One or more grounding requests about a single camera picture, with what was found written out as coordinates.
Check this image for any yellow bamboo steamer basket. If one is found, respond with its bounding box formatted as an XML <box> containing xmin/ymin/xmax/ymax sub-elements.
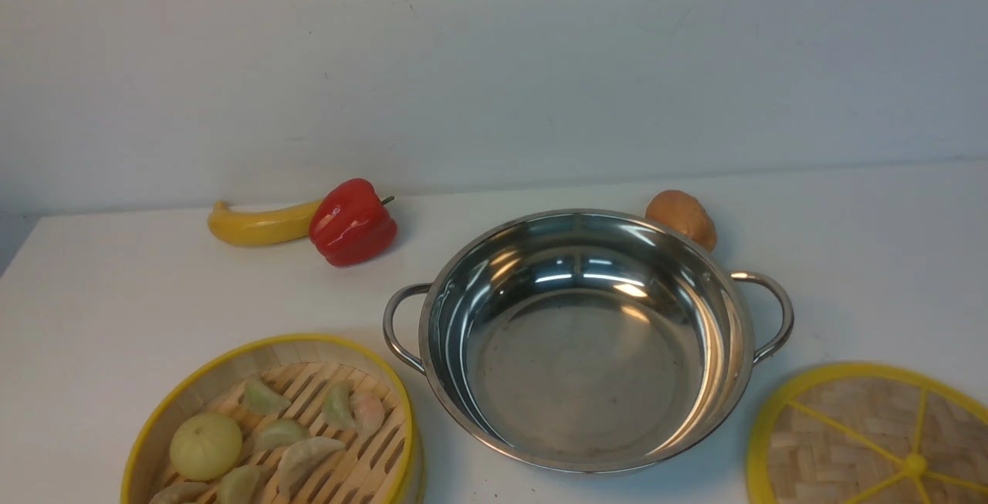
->
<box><xmin>120</xmin><ymin>333</ymin><xmax>428</xmax><ymax>503</ymax></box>

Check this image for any yellow woven steamer lid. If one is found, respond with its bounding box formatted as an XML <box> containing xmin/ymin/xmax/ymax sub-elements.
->
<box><xmin>746</xmin><ymin>363</ymin><xmax>987</xmax><ymax>503</ymax></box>

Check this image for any stainless steel pot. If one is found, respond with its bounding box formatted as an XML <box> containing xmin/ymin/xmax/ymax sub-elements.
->
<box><xmin>382</xmin><ymin>209</ymin><xmax>794</xmax><ymax>475</ymax></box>

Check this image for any red bell pepper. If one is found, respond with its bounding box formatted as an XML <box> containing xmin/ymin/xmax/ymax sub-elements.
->
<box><xmin>308</xmin><ymin>179</ymin><xmax>398</xmax><ymax>268</ymax></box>

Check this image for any brown potato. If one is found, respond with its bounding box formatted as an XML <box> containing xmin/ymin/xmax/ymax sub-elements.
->
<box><xmin>645</xmin><ymin>190</ymin><xmax>719</xmax><ymax>253</ymax></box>

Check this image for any pinkish dumpling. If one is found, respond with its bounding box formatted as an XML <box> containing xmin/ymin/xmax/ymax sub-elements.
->
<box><xmin>350</xmin><ymin>391</ymin><xmax>386</xmax><ymax>438</ymax></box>

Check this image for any pale green dumpling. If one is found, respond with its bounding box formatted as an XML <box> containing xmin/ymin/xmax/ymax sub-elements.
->
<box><xmin>242</xmin><ymin>377</ymin><xmax>293</xmax><ymax>416</ymax></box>
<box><xmin>322</xmin><ymin>380</ymin><xmax>355</xmax><ymax>431</ymax></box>
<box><xmin>215</xmin><ymin>465</ymin><xmax>267</xmax><ymax>503</ymax></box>
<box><xmin>252</xmin><ymin>418</ymin><xmax>311</xmax><ymax>452</ymax></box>

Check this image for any yellow banana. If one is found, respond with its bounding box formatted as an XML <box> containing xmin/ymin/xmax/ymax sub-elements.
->
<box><xmin>207</xmin><ymin>201</ymin><xmax>320</xmax><ymax>247</ymax></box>

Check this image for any large pale dumpling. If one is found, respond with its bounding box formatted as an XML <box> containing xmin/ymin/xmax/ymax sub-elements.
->
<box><xmin>276</xmin><ymin>436</ymin><xmax>347</xmax><ymax>501</ymax></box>

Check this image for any round pale green bun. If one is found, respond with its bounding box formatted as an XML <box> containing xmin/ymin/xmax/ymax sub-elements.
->
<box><xmin>169</xmin><ymin>412</ymin><xmax>243</xmax><ymax>482</ymax></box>

